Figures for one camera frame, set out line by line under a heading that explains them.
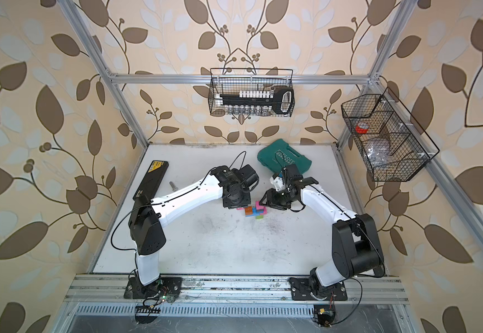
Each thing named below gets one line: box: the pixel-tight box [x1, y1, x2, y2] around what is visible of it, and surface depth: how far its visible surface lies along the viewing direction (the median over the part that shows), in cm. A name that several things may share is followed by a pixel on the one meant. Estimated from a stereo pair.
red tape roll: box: [355, 124, 369, 135], surface depth 84 cm
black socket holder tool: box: [219, 87, 295, 116], surface depth 86 cm
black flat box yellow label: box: [132, 160, 170, 200], surface depth 107 cm
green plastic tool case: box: [257, 138, 312, 175], surface depth 112 cm
